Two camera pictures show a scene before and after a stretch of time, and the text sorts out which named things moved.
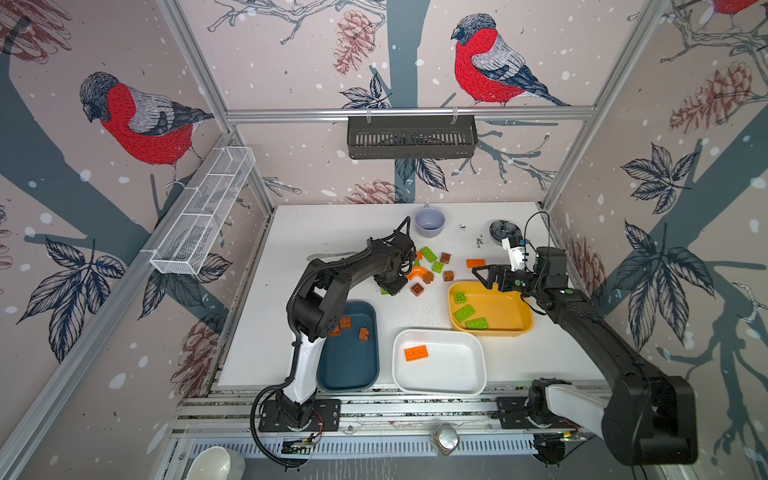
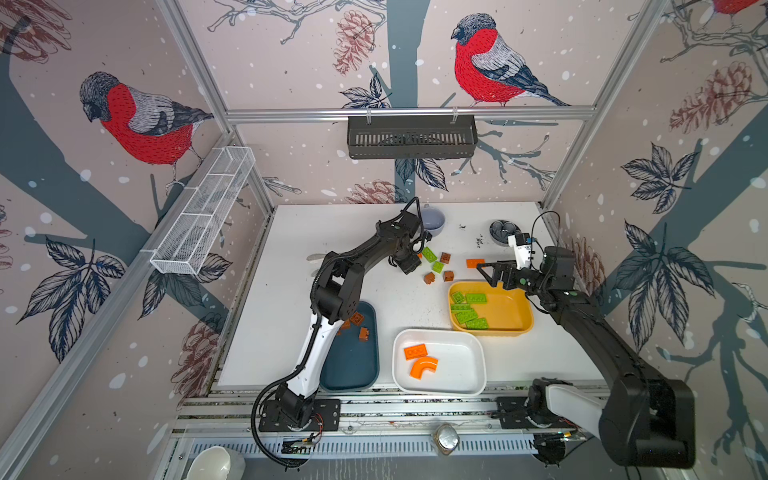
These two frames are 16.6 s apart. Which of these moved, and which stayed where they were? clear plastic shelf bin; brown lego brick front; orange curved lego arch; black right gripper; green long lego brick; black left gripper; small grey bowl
Moved: orange curved lego arch; black left gripper; brown lego brick front
Stayed: black right gripper; clear plastic shelf bin; green long lego brick; small grey bowl
